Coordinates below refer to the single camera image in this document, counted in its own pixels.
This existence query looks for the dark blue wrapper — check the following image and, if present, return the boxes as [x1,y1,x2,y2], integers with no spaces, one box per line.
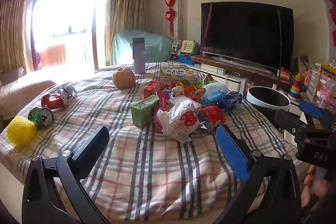
[217,91,243,110]

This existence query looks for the green drink carton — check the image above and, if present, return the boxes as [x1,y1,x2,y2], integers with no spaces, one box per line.
[131,95,160,128]

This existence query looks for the person's right hand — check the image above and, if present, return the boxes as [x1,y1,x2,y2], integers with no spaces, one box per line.
[301,165,336,209]

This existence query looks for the white printed packet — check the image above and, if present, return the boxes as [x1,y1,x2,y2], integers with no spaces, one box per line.
[168,95,195,109]

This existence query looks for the crumpled foil ball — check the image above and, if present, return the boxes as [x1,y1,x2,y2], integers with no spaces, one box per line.
[58,84,78,98]

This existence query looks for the black flat television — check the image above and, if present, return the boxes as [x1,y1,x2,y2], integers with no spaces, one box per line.
[201,1,294,71]

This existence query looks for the blue toy cash register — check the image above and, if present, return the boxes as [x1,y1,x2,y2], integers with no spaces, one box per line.
[178,53,196,65]

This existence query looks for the red toy piano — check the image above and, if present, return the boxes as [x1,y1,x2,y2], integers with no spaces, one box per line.
[278,67,290,80]

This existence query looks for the red snack bag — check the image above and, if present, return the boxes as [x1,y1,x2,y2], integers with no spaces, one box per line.
[196,105,226,132]

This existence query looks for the children's picture book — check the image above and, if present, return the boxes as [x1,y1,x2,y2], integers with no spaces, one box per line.
[160,66,202,85]

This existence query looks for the white tv cabinet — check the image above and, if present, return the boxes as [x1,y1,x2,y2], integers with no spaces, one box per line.
[184,64,252,93]

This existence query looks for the long red heart decoration string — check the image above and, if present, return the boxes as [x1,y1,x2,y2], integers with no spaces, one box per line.
[324,0,336,46]

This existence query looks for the crushed red drink can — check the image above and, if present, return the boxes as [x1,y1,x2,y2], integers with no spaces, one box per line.
[41,93,69,110]

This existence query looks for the white foam fruit net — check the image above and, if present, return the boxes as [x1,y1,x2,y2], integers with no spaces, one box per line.
[202,82,229,98]

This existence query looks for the brown bag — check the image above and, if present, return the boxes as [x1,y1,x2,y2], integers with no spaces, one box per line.
[297,55,317,77]

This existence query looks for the large window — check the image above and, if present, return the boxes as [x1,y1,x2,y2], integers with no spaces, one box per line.
[26,0,108,72]

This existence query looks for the clear plastic toy drawers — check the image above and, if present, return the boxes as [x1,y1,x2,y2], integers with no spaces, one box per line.
[306,63,336,109]

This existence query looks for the brown marble tv shelf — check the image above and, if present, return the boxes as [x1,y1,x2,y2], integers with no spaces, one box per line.
[191,55,292,88]

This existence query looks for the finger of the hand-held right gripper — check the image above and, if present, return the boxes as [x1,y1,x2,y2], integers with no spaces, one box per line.
[299,101,324,121]
[274,109,311,135]

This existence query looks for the toy telephone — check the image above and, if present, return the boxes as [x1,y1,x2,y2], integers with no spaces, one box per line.
[181,40,196,54]

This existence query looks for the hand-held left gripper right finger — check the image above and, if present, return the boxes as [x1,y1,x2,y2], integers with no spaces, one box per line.
[214,125,302,224]

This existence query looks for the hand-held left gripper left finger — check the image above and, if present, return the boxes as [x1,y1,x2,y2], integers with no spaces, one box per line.
[22,126,111,224]

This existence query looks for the apple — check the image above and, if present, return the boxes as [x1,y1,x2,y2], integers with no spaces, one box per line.
[112,67,136,89]

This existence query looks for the purple drink bottle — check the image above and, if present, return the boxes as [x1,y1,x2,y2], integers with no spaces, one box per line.
[131,37,146,74]

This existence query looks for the yellow green wheel toy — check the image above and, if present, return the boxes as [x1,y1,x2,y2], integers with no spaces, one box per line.
[172,40,183,55]

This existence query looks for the white round trash bin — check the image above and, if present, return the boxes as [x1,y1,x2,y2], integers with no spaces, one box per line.
[246,86,291,115]

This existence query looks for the rainbow stacking ring toy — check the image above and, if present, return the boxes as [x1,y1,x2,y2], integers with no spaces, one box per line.
[288,74,305,101]

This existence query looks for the teal cloth covered furniture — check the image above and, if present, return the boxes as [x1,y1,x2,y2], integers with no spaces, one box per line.
[110,30,174,64]

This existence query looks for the white plastic bag red print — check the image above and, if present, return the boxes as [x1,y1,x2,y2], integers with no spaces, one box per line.
[157,99,202,143]

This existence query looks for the crushed green drink can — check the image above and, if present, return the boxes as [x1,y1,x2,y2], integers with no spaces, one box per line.
[28,107,54,128]

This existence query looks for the pink toy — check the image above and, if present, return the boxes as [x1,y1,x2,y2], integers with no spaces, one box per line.
[302,69,314,93]

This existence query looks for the red and white small carton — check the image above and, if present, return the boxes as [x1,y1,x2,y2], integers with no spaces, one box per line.
[144,80,160,99]

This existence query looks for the pink wrapper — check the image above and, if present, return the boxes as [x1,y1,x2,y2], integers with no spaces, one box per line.
[154,90,171,132]

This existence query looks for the orange snack bag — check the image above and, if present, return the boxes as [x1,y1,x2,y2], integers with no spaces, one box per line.
[184,86,206,102]

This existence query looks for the orange hanging cloth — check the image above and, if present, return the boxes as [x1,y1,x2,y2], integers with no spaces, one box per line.
[46,44,66,65]

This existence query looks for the plaid blanket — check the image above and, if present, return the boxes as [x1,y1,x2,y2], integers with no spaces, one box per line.
[0,61,302,224]

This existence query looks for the yellow foam fruit net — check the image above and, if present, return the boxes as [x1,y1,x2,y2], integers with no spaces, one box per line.
[7,115,37,147]

